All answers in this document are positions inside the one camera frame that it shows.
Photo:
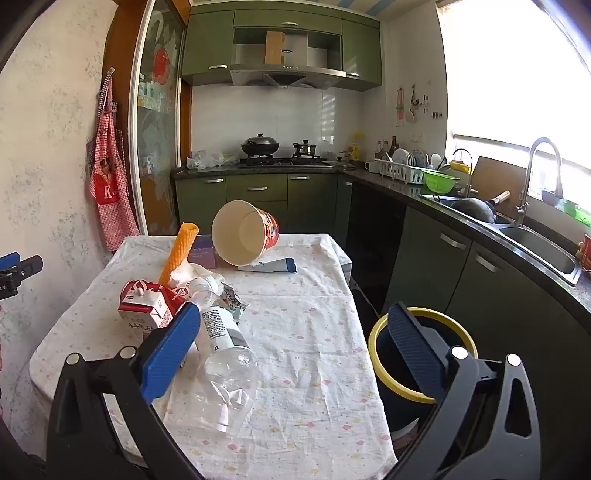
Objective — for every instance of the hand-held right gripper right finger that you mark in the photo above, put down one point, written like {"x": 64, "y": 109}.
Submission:
{"x": 415, "y": 350}

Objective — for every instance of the frosted glass sliding door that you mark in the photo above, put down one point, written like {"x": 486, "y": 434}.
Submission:
{"x": 157, "y": 115}

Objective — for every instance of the orange ridged foam piece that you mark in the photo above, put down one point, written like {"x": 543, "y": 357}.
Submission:
{"x": 178, "y": 254}

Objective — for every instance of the green colander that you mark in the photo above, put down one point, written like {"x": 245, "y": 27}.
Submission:
{"x": 440, "y": 181}

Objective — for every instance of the small steel pot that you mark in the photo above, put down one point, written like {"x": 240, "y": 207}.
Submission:
{"x": 305, "y": 148}

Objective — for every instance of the steel range hood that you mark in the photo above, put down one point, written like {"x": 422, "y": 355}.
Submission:
{"x": 286, "y": 74}

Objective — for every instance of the red box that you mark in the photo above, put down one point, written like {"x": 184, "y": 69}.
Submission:
{"x": 585, "y": 251}

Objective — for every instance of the hanging wall utensils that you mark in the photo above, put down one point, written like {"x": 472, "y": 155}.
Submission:
{"x": 401, "y": 108}

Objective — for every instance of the white floral tablecloth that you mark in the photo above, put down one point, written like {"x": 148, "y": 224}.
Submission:
{"x": 300, "y": 323}

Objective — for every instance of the yellow oil bottle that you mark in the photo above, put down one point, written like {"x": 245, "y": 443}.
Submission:
{"x": 355, "y": 148}

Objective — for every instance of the dark small dish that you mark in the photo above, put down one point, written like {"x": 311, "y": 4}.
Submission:
{"x": 550, "y": 198}

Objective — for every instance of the steel sink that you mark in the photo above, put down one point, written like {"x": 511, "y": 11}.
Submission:
{"x": 540, "y": 249}

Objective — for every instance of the clear plastic bottle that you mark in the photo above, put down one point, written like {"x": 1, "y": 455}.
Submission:
{"x": 221, "y": 325}

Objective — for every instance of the green plastic holder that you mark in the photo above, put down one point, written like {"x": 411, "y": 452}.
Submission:
{"x": 575, "y": 211}

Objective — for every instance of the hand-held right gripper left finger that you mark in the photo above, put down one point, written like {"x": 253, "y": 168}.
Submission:
{"x": 168, "y": 350}

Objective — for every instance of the red checked apron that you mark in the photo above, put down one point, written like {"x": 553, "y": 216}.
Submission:
{"x": 108, "y": 184}

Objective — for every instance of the clear plastic bags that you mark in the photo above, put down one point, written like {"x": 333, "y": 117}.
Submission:
{"x": 207, "y": 160}

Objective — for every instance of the white mug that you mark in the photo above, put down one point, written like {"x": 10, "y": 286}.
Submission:
{"x": 371, "y": 167}

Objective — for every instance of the steel faucet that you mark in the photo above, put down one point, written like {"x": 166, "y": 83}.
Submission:
{"x": 526, "y": 184}

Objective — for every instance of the black lidded wok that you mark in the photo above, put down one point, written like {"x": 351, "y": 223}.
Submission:
{"x": 260, "y": 145}

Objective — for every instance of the dark sauce bottles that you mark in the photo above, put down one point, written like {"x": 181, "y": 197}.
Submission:
{"x": 385, "y": 148}

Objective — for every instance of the window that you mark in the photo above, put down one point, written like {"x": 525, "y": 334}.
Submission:
{"x": 508, "y": 69}

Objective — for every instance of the yellow kettle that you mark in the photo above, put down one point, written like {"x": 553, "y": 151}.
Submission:
{"x": 461, "y": 166}

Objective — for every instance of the red white milk carton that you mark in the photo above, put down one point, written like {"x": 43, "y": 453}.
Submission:
{"x": 141, "y": 309}

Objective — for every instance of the silver foil wrapper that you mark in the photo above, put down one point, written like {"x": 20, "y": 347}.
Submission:
{"x": 233, "y": 302}

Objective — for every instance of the red paper bucket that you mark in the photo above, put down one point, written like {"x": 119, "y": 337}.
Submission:
{"x": 240, "y": 235}

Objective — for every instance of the purple small box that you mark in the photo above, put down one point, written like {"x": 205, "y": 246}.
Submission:
{"x": 203, "y": 254}

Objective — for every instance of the clear plastic cup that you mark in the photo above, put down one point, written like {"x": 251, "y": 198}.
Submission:
{"x": 228, "y": 387}

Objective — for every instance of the white tissue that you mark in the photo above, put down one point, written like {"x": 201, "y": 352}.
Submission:
{"x": 184, "y": 274}

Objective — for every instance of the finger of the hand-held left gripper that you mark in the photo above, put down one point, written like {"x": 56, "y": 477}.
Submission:
{"x": 25, "y": 268}

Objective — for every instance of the white dish rack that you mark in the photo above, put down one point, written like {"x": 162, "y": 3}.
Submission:
{"x": 399, "y": 170}

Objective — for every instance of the yellow rimmed dark trash bin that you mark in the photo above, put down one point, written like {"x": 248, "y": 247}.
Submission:
{"x": 392, "y": 364}

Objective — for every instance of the glass pot lid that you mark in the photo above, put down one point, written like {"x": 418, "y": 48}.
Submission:
{"x": 342, "y": 163}

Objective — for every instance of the green wall cabinets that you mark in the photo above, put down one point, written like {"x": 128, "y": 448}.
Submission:
{"x": 207, "y": 46}

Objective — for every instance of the gas stove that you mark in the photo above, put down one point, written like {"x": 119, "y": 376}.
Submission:
{"x": 286, "y": 161}

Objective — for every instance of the wooden cutting board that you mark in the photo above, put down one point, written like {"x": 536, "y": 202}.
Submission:
{"x": 501, "y": 177}

